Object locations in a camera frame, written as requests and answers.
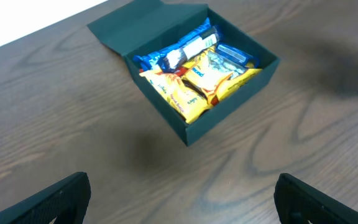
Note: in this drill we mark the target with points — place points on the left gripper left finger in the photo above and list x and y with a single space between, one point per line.
63 202

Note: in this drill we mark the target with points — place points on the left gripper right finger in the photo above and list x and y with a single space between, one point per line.
298 202

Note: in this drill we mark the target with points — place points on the large yellow snack bag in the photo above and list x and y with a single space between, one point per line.
240 75

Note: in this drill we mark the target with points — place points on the blue eclipse gum pack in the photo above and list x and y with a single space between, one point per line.
237 56

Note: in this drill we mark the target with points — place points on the yellow orange snack packet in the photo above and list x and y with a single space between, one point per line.
186 101

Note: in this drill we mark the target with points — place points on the small yellow candy packet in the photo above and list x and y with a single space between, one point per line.
205 77

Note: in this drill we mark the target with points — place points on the dark green box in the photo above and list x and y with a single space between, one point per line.
142 27

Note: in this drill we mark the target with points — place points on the blue snack bar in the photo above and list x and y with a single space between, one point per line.
150 60

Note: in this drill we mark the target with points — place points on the dark blue candy bar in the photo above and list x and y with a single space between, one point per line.
177 57

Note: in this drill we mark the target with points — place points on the red candy bag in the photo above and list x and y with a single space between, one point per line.
180 72

